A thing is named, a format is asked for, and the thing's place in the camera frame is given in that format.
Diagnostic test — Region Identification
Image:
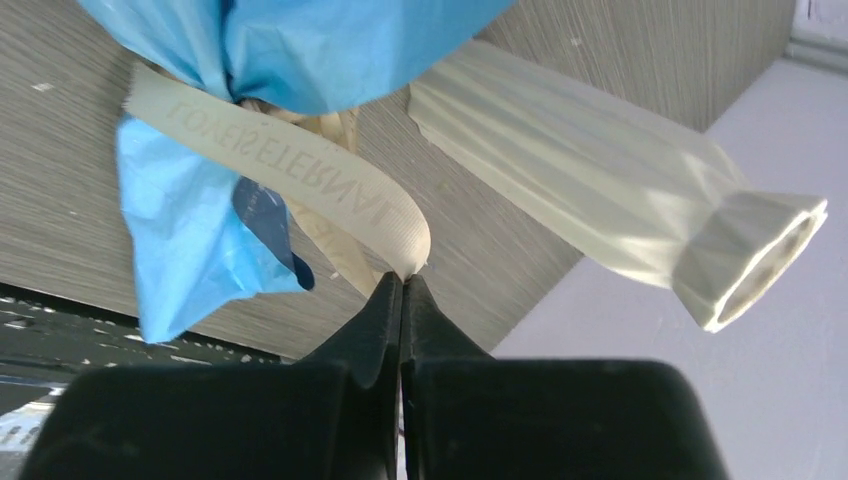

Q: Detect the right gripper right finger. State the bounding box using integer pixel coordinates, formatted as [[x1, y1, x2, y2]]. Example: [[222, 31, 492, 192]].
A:
[[401, 276, 727, 479]]

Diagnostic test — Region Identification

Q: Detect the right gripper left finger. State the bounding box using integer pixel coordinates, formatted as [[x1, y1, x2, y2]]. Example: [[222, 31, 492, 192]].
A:
[[20, 274, 403, 479]]

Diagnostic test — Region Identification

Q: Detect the blue paper flower bouquet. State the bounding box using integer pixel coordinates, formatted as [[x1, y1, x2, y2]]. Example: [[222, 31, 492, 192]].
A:
[[83, 1, 508, 343]]

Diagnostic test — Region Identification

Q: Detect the beige ribbon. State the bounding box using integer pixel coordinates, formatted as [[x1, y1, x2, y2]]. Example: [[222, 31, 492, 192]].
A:
[[124, 62, 431, 295]]

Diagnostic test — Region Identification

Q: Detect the white ribbed vase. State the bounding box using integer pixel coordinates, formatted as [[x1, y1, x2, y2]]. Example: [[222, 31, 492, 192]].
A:
[[407, 40, 827, 333]]

